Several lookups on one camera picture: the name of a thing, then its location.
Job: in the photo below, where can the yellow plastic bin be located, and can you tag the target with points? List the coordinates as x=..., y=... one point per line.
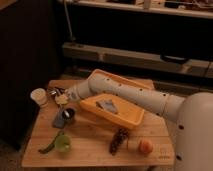
x=129, y=115

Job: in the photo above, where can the silver fork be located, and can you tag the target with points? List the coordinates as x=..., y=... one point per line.
x=53, y=92

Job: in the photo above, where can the orange peach toy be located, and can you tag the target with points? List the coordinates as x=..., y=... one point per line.
x=145, y=146

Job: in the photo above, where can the wooden table board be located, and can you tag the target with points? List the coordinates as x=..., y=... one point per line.
x=90, y=138

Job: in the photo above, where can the blue grey cloth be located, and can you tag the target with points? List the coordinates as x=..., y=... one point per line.
x=58, y=121

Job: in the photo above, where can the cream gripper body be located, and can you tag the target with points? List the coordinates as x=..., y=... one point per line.
x=61, y=99

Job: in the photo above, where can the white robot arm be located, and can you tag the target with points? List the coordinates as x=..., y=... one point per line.
x=193, y=114

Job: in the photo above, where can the grey metal shelf beam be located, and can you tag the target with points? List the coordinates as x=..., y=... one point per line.
x=183, y=66

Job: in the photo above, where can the green pepper toy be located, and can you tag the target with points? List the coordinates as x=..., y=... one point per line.
x=51, y=145

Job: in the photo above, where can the small metal cup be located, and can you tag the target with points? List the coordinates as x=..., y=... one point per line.
x=68, y=115

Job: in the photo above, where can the grey object in bin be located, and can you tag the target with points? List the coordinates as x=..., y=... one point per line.
x=107, y=105

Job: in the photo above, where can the white paper cup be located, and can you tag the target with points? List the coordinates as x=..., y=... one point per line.
x=39, y=96

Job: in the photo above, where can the dark striped block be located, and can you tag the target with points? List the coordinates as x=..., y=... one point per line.
x=60, y=90

